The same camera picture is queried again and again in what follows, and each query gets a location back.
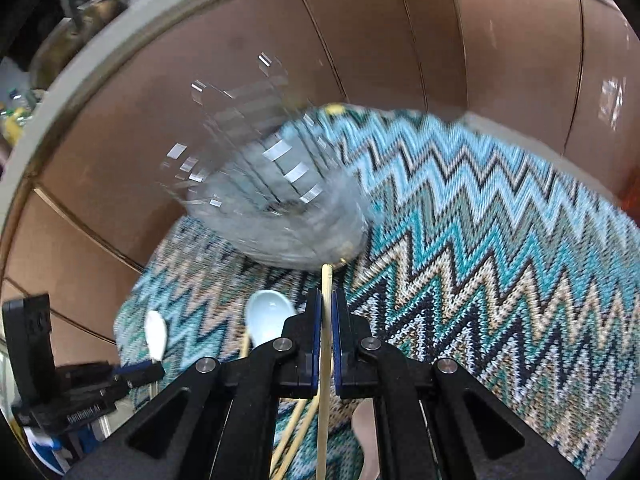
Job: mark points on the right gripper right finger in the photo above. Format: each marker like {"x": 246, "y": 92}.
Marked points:
{"x": 434, "y": 420}

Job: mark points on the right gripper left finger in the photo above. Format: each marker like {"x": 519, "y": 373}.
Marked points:
{"x": 217, "y": 419}

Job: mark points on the wooden chopstick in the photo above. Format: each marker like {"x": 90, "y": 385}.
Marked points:
{"x": 325, "y": 370}

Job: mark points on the pink ceramic spoon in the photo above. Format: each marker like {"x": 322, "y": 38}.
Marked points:
{"x": 363, "y": 426}

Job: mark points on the white ceramic spoon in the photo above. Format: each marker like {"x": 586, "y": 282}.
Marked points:
{"x": 156, "y": 335}
{"x": 265, "y": 314}

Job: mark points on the zigzag patterned table cloth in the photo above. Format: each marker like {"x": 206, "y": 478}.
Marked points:
{"x": 479, "y": 250}

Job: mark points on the bronze wok with lid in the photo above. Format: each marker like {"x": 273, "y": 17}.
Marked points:
{"x": 82, "y": 22}

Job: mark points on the wire utensil holder clear base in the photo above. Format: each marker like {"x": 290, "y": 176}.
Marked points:
{"x": 266, "y": 178}

